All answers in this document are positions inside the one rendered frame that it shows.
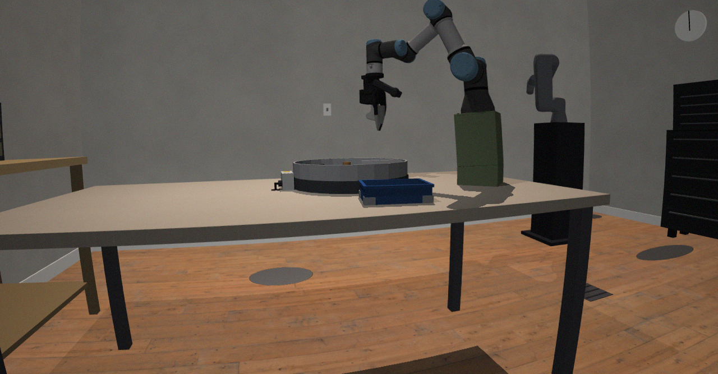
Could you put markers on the blue crate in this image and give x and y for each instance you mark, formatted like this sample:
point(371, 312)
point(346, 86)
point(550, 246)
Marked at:
point(395, 191)

